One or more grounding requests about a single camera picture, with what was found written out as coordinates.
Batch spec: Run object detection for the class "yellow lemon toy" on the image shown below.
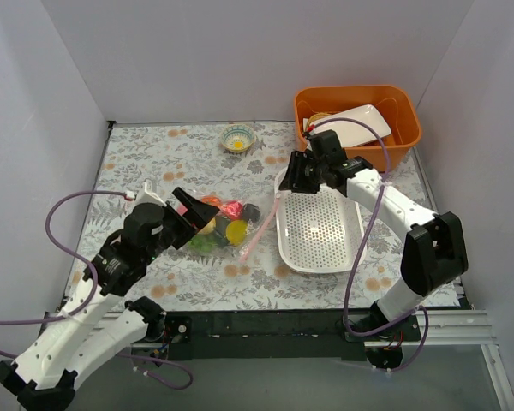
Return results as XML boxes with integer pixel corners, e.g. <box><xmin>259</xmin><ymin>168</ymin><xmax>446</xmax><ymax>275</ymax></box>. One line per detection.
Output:
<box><xmin>199</xmin><ymin>217</ymin><xmax>217</xmax><ymax>235</ymax></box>

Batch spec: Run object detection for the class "orange pumpkin toy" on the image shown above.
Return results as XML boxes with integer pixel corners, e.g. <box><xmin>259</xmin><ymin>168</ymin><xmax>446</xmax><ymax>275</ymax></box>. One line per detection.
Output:
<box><xmin>200</xmin><ymin>195</ymin><xmax>223</xmax><ymax>208</ymax></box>

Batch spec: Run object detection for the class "green grapes toy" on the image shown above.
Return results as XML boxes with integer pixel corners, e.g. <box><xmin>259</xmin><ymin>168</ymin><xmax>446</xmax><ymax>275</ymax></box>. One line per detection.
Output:
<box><xmin>189</xmin><ymin>235</ymin><xmax>217</xmax><ymax>254</ymax></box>

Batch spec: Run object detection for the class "yellow starfruit toy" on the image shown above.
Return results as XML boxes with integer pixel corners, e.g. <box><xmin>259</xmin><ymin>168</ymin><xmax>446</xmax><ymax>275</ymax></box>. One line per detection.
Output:
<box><xmin>225</xmin><ymin>220</ymin><xmax>248</xmax><ymax>246</ymax></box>

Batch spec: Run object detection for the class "clear zip top bag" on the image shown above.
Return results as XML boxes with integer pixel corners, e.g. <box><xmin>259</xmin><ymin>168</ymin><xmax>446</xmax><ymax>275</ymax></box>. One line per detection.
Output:
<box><xmin>180</xmin><ymin>192</ymin><xmax>280</xmax><ymax>263</ymax></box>

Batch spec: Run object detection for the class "green avocado toy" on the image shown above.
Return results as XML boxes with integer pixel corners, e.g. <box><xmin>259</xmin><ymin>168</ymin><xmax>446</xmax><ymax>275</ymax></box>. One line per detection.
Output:
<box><xmin>241</xmin><ymin>203</ymin><xmax>261</xmax><ymax>223</ymax></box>

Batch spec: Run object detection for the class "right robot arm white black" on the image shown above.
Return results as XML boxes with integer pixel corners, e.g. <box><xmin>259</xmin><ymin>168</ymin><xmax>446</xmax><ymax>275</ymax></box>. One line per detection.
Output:
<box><xmin>277</xmin><ymin>151</ymin><xmax>469</xmax><ymax>341</ymax></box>

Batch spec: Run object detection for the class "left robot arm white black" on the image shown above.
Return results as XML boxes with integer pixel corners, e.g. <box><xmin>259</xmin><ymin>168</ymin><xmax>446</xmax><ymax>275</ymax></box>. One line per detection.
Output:
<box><xmin>0</xmin><ymin>188</ymin><xmax>219</xmax><ymax>410</ymax></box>

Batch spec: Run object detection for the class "white rectangular plate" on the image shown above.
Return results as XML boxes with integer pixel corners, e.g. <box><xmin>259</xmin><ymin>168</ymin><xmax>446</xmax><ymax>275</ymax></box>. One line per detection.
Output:
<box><xmin>308</xmin><ymin>104</ymin><xmax>390</xmax><ymax>147</ymax></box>

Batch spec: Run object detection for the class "woven straw coaster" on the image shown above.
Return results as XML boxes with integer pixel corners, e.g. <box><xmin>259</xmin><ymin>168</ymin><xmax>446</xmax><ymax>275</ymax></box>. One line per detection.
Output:
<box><xmin>302</xmin><ymin>112</ymin><xmax>332</xmax><ymax>131</ymax></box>

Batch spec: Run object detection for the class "white perforated plastic basket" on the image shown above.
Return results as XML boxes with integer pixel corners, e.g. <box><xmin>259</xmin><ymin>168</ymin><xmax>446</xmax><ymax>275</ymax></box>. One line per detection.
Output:
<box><xmin>274</xmin><ymin>169</ymin><xmax>364</xmax><ymax>274</ymax></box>

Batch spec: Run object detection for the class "floral table mat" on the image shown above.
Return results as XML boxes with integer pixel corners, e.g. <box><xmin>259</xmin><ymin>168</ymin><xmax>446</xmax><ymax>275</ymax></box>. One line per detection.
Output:
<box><xmin>78</xmin><ymin>122</ymin><xmax>402</xmax><ymax>311</ymax></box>

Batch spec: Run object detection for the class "small patterned bowl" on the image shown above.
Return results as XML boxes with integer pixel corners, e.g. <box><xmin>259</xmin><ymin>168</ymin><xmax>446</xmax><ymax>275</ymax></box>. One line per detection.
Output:
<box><xmin>219</xmin><ymin>124</ymin><xmax>255</xmax><ymax>153</ymax></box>

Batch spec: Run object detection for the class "orange plastic tub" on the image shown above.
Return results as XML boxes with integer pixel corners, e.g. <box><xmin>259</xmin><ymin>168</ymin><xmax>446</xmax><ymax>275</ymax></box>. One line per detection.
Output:
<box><xmin>294</xmin><ymin>85</ymin><xmax>422</xmax><ymax>171</ymax></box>

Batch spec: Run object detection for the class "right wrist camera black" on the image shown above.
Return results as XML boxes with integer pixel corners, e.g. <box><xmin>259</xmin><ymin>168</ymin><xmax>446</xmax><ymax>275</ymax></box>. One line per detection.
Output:
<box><xmin>309</xmin><ymin>130</ymin><xmax>347</xmax><ymax>164</ymax></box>

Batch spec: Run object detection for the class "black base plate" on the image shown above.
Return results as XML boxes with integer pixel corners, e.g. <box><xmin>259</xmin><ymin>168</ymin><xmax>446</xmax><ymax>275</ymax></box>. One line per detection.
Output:
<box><xmin>115</xmin><ymin>309</ymin><xmax>423</xmax><ymax>361</ymax></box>

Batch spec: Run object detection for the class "aluminium frame rail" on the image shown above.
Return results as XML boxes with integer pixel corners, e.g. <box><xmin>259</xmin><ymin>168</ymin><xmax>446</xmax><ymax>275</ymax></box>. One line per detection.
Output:
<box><xmin>68</xmin><ymin>313</ymin><xmax>514</xmax><ymax>410</ymax></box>

